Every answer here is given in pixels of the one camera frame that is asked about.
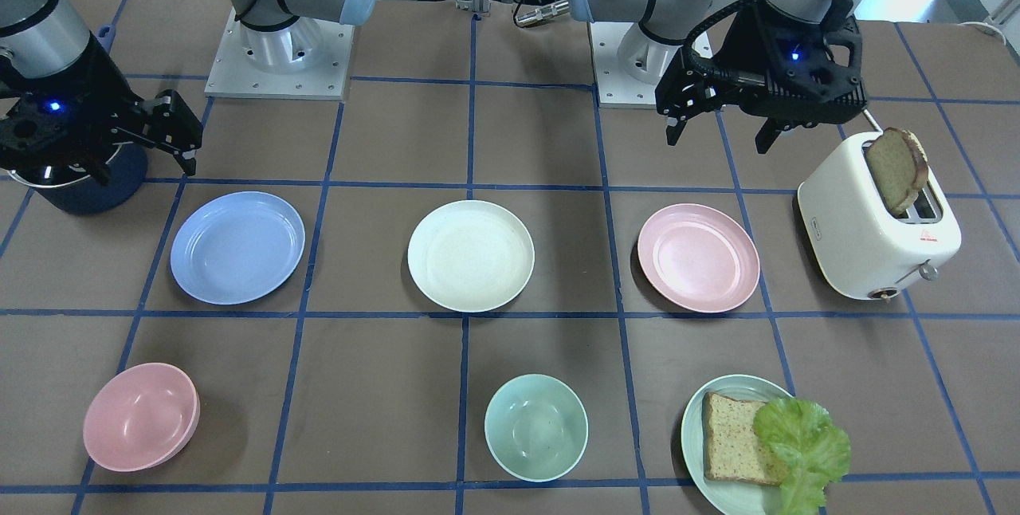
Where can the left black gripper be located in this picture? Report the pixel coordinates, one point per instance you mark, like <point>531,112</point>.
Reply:
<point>743,47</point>

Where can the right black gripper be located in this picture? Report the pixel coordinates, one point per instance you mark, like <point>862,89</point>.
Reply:
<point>102,83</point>

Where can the blue plate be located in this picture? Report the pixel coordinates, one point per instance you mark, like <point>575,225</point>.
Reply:
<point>237,248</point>

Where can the pink plate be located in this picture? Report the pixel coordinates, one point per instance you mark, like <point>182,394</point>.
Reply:
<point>699,258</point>

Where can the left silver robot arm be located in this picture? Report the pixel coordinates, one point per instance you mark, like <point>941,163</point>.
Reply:
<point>690,22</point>

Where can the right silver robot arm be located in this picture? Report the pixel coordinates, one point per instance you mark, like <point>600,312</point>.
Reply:
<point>46,36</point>

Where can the dark blue pot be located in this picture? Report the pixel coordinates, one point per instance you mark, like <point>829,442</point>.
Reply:
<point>76,192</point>

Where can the white toaster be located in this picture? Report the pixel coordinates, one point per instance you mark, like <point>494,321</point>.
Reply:
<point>861,250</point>

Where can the bread slice in toaster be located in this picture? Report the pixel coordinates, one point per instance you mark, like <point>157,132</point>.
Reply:
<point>899,167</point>

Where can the pink bowl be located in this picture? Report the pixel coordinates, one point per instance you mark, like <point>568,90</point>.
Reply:
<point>141,418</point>

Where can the white plate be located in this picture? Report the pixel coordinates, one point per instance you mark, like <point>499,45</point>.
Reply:
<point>471,256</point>

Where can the bread slice on plate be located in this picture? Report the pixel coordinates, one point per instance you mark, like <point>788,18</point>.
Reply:
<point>732,450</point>

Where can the green lettuce leaf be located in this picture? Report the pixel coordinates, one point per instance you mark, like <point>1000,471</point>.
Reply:
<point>816,452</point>

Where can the green bowl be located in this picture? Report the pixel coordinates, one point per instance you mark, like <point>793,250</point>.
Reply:
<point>536,428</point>

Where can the green plate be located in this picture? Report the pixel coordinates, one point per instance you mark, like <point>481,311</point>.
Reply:
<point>727,497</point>

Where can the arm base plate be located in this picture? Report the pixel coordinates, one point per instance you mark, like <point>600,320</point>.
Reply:
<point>306,61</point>
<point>628,64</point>

